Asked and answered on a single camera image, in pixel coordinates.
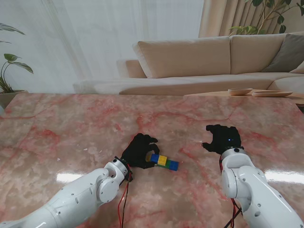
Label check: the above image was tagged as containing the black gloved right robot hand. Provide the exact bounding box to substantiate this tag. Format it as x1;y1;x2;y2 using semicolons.
201;124;242;155

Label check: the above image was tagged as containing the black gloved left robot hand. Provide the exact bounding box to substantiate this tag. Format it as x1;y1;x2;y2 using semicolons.
120;133;160;170

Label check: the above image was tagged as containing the round wooden bowl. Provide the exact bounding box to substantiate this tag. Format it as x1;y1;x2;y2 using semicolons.
228;87;254;96

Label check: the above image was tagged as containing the oval wooden tray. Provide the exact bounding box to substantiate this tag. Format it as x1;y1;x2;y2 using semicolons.
251;90;294;97

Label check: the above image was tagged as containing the beige fabric sofa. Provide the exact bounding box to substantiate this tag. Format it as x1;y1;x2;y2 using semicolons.
72;33;304;96

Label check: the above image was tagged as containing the grey sofa cushion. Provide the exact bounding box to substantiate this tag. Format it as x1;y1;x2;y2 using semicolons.
262;33;304;73

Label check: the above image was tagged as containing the tall branching green houseplant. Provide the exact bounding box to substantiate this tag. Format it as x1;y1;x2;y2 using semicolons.
229;0;304;36

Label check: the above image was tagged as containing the beige drape curtain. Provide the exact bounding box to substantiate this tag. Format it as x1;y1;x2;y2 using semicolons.
198;0;264;38

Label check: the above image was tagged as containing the white sheer curtain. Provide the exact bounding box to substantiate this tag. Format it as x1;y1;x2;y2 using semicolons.
0;0;205;93

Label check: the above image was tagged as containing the beige plant pot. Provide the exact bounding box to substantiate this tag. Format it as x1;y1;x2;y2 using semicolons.
0;89;29;110

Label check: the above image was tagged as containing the broad-leaf green houseplant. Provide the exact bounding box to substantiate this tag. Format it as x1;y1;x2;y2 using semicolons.
0;23;34;93

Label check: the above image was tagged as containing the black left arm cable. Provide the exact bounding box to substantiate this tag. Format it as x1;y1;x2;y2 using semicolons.
120;180;130;228

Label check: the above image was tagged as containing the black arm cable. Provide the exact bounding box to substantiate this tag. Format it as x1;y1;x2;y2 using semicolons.
120;180;130;228
223;206;243;228

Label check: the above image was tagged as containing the red left arm cable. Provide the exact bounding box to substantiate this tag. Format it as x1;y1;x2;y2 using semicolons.
117;163;131;228

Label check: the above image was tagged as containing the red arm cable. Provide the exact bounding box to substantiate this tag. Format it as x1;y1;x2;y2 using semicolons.
219;161;243;228
117;163;131;228

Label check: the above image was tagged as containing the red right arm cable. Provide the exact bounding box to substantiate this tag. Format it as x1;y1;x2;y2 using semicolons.
219;161;243;228

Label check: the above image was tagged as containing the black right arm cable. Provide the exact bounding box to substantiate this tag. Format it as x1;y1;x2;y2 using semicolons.
223;206;243;228

